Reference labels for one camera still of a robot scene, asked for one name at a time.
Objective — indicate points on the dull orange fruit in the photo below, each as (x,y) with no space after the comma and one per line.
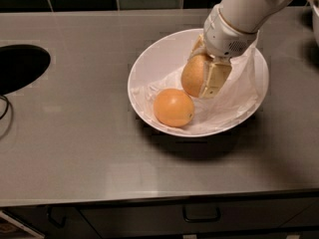
(192,76)

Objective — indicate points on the black round sink opening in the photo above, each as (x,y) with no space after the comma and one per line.
(21,65)

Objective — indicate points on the white ceramic bowl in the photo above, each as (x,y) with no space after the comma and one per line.
(156,57)

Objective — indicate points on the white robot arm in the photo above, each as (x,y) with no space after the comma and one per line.
(247,16)

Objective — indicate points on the black centre drawer handle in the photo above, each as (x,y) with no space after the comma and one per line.
(200,213)

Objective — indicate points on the black drawer handle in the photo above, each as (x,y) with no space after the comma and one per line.
(200,213)
(56,216)

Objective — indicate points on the dark drawer front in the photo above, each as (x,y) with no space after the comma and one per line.
(137,221)

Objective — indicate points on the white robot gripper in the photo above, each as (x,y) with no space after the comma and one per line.
(225,37)

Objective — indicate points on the black left drawer handle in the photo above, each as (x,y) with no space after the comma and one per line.
(56,216)

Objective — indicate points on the white paper towel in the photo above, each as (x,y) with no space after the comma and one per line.
(239,90)

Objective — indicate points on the bright orange front fruit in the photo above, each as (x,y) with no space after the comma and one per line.
(173,107)

